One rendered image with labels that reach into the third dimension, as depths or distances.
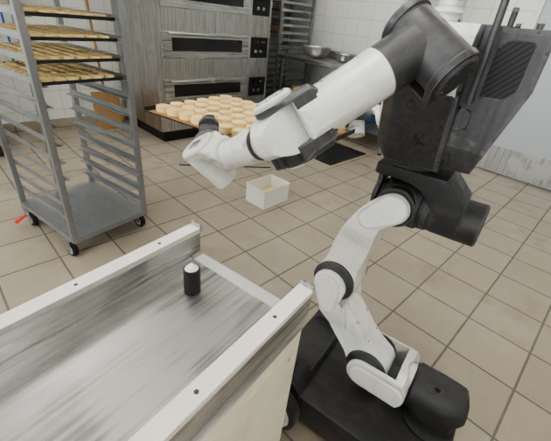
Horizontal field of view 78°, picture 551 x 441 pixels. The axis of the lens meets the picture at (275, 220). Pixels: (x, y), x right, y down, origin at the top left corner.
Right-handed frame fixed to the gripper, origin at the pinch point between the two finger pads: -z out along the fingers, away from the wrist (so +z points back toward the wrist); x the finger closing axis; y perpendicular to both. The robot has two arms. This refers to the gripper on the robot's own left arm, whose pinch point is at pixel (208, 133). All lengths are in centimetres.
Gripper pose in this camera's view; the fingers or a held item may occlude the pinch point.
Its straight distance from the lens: 105.2
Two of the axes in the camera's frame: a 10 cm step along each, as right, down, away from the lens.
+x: 1.0, -8.5, -5.1
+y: -9.8, 0.0, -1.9
